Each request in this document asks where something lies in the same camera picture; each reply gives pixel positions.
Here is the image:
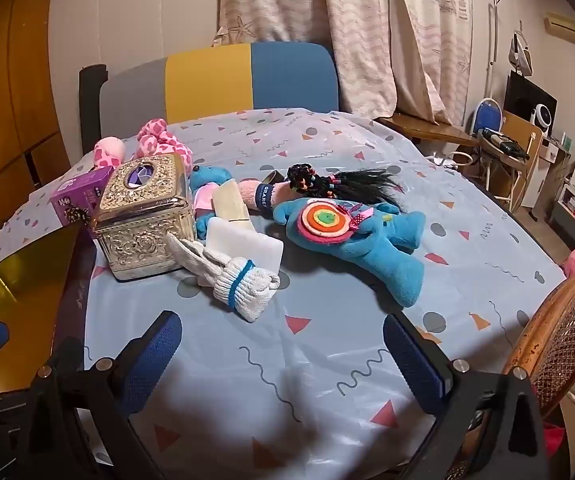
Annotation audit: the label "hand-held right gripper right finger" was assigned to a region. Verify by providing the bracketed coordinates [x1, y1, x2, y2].
[383, 313, 551, 480]

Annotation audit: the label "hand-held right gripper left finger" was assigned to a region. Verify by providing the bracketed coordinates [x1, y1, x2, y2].
[27, 310, 183, 480]

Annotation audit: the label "large blue plush toy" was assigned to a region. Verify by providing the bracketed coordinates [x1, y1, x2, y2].
[272, 197, 427, 308]

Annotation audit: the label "gold reflective tray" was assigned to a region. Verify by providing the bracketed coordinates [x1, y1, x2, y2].
[0, 220, 88, 396]

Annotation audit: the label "patterned light blue tablecloth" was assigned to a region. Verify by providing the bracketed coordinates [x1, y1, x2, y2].
[0, 107, 568, 480]

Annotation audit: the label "white knit gloves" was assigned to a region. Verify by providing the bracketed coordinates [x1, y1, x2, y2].
[167, 232, 281, 322]

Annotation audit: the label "ornate metallic tissue box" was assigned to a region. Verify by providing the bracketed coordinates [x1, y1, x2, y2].
[91, 154, 198, 281]

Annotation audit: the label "white foam block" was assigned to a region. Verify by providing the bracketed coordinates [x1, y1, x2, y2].
[206, 216, 284, 273]

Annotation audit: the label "wicker chair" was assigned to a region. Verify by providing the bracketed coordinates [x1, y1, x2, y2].
[505, 277, 575, 418]

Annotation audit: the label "purple cardboard box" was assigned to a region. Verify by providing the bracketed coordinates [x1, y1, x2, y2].
[48, 166, 115, 226]

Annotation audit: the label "beige flat card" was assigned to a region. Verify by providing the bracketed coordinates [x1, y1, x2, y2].
[210, 180, 251, 223]

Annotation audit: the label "black hair wig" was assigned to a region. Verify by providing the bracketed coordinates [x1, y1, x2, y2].
[287, 164, 407, 211]

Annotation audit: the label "small blue plush toy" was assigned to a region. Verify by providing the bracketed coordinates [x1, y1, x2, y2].
[190, 164, 233, 223]

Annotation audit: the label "pink spotted plush toy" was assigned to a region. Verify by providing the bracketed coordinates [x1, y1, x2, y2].
[92, 119, 193, 168]

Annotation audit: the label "wooden side desk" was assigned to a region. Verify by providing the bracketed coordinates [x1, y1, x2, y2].
[375, 112, 481, 148]

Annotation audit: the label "wooden wardrobe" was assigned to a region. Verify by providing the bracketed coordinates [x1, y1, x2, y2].
[0, 0, 73, 221]

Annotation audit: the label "blue folding chair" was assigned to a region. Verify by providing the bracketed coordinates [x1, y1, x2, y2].
[467, 99, 501, 137]

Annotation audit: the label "white round fan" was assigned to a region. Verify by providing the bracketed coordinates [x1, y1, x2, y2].
[530, 102, 556, 136]

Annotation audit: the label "grey yellow blue chair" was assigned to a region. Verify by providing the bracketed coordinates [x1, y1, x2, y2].
[80, 42, 341, 156]

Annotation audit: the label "black monitor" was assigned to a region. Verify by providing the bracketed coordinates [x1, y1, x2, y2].
[503, 72, 558, 126]

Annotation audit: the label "patterned beige curtain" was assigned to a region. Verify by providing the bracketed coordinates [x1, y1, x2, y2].
[217, 0, 473, 126]

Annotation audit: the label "wall air conditioner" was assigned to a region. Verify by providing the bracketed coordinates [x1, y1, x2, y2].
[545, 12, 575, 53]

